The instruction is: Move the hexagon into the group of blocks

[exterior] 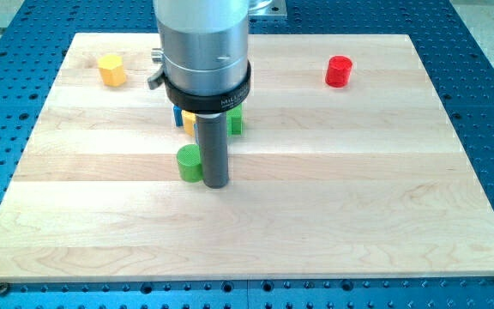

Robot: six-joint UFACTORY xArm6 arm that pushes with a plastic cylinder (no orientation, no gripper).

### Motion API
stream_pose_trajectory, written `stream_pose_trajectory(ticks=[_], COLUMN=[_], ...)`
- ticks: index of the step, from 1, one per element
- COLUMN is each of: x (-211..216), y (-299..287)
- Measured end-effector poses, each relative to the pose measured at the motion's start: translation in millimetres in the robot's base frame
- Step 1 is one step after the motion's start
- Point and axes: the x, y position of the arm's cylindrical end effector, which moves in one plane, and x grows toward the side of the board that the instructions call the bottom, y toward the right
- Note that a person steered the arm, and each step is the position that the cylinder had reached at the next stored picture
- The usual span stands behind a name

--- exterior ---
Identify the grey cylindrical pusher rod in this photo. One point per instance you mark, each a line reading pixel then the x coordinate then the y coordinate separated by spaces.
pixel 212 141

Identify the silver mounting bracket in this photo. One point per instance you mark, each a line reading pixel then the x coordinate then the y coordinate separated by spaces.
pixel 267 9

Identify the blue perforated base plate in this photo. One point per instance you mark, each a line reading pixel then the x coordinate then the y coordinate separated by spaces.
pixel 36 41

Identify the red cylinder block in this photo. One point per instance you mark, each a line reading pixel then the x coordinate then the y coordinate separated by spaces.
pixel 338 71

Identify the blue block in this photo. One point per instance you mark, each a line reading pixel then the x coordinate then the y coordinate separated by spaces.
pixel 177 114

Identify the green cylinder block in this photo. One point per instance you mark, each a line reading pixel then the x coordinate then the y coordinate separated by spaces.
pixel 190 163

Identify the light wooden board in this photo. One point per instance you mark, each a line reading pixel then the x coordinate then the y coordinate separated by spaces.
pixel 369 180

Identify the yellow hexagon block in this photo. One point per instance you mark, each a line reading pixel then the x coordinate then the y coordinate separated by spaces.
pixel 111 69

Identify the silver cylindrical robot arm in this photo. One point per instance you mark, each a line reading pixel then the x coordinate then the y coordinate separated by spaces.
pixel 205 43

